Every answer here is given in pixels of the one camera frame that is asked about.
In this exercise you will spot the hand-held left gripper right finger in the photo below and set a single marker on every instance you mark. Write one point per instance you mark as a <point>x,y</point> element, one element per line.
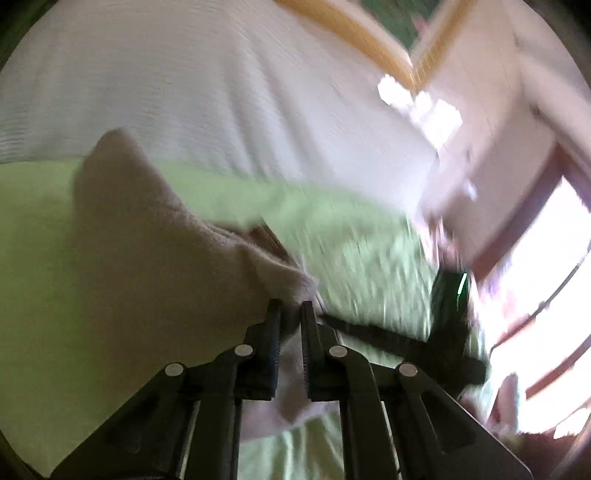
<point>307,332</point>

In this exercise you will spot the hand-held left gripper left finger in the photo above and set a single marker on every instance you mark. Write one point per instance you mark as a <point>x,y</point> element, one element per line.
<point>274,332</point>

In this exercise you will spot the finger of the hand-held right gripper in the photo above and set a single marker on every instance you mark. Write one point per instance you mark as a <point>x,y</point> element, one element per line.
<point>378,339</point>

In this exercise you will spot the beige towel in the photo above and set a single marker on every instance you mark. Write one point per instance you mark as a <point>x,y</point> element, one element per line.
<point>152,240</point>

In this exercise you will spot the green bed sheet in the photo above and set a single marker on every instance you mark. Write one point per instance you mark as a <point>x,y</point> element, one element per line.
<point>46,286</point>

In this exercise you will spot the white striped quilt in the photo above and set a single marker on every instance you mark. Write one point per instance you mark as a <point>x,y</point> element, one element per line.
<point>207,92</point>

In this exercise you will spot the framed floral painting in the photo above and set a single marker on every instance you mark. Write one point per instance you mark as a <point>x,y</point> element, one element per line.
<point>351,27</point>

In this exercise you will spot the red-brown window frame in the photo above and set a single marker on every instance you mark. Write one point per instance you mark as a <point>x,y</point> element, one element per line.
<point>531,203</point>

